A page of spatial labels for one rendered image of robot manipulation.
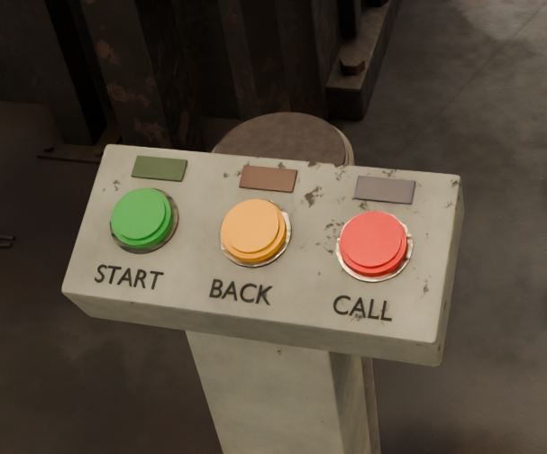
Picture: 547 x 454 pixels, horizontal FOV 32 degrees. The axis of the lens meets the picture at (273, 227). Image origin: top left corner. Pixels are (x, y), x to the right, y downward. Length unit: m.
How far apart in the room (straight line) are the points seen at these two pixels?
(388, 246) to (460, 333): 0.74
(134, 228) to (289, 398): 0.16
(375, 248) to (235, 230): 0.09
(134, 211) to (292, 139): 0.21
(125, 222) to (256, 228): 0.09
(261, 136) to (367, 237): 0.24
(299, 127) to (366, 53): 0.86
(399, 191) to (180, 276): 0.14
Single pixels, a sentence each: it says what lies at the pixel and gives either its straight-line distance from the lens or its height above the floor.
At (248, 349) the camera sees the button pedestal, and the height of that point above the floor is 0.53.
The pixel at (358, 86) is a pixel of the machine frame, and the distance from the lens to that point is 1.57.
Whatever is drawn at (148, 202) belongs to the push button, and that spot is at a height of 0.61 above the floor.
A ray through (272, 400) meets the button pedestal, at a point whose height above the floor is 0.47.
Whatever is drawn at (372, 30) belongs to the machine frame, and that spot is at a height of 0.07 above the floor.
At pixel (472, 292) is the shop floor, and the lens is 1.34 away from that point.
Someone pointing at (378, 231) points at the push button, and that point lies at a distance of 0.57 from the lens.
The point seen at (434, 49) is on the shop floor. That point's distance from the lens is 1.76.
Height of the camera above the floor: 1.02
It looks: 45 degrees down
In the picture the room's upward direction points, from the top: 10 degrees counter-clockwise
